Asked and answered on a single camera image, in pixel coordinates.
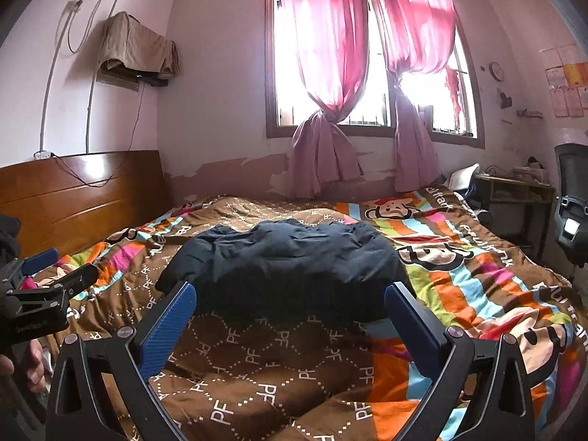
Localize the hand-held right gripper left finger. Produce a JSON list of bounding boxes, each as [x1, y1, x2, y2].
[[46, 282, 197, 441]]

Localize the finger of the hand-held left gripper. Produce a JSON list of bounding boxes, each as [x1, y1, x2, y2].
[[46, 264, 99, 306], [21, 248, 60, 277]]

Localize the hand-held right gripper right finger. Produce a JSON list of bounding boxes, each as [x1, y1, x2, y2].
[[385, 282, 536, 441]]

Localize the dark navy padded jacket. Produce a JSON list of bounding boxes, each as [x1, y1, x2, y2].
[[155, 219, 416, 327]]

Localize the person's left hand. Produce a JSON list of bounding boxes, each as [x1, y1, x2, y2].
[[0, 339, 47, 393]]

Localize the black cloth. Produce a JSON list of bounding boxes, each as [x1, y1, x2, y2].
[[0, 215, 22, 262]]

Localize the colourful printed blanket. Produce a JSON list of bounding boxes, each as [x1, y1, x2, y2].
[[28, 188, 588, 441]]

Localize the wooden headboard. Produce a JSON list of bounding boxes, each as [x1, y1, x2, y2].
[[0, 149, 173, 258]]

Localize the wooden desk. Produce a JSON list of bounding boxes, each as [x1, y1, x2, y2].
[[475, 172, 556, 258]]

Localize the black office chair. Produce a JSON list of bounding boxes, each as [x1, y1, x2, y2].
[[553, 143, 588, 267]]

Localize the beige cover cloth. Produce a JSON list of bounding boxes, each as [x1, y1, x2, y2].
[[98, 10, 181, 79]]

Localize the window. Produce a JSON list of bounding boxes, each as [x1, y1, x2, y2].
[[264, 0, 485, 150]]

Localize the pink curtain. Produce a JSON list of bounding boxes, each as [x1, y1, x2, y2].
[[372, 0, 460, 194], [274, 0, 370, 198]]

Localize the thin black cable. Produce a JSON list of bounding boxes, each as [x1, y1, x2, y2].
[[50, 85, 144, 189]]

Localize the white wall pipe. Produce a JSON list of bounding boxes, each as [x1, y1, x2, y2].
[[39, 0, 83, 152], [85, 0, 125, 154]]

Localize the black wall shelf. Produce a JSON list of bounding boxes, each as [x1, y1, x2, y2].
[[96, 67, 168, 89]]

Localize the wall paper sheets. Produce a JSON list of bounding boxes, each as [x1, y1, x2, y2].
[[542, 46, 588, 118]]

